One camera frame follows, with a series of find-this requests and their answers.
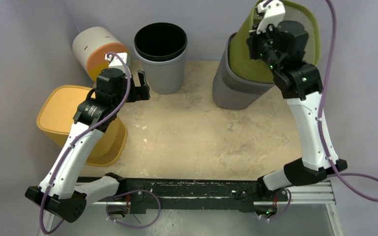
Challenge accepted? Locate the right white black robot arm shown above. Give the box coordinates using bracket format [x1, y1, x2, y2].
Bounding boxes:
[247, 21, 348, 200]

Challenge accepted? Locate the yellow mesh basket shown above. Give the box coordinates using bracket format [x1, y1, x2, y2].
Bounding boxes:
[36, 85, 128, 167]

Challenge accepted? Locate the grey mesh basket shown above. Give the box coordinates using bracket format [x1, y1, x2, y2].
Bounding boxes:
[212, 33, 275, 110]

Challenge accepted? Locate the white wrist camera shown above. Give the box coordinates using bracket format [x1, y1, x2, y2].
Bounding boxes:
[105, 52, 131, 74]
[255, 0, 285, 34]

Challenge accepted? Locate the grey bin with black liner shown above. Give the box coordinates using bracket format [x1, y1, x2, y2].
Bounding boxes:
[134, 22, 188, 95]

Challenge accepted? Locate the white orange cylindrical container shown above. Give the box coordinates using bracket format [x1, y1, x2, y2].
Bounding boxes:
[72, 27, 130, 82]

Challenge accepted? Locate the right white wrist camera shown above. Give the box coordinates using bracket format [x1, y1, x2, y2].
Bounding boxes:
[255, 0, 285, 34]

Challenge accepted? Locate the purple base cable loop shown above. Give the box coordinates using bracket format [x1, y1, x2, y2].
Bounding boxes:
[105, 189, 161, 229]

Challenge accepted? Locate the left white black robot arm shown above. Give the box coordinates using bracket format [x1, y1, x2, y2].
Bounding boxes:
[25, 68, 150, 225]

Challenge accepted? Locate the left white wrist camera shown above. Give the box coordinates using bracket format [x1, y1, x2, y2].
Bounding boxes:
[105, 52, 131, 74]

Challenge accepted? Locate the aluminium table frame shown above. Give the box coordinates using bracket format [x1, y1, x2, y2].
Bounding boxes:
[76, 70, 334, 221]

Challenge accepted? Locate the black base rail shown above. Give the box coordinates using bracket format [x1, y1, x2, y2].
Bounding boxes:
[95, 177, 289, 214]

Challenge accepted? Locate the green mesh basket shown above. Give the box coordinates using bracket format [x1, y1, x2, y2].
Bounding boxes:
[228, 0, 321, 84]

